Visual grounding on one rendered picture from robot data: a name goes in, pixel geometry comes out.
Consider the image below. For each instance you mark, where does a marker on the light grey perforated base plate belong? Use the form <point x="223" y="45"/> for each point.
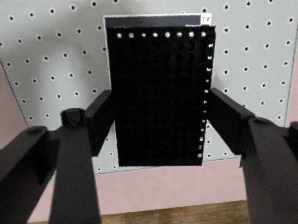
<point x="53" y="52"/>

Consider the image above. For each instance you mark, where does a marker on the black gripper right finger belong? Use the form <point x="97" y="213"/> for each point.
<point x="270" y="169"/>

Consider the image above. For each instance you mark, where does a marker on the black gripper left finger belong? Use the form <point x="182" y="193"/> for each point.
<point x="29" y="161"/>

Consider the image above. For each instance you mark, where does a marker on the black well plate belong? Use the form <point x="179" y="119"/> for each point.
<point x="161" y="80"/>

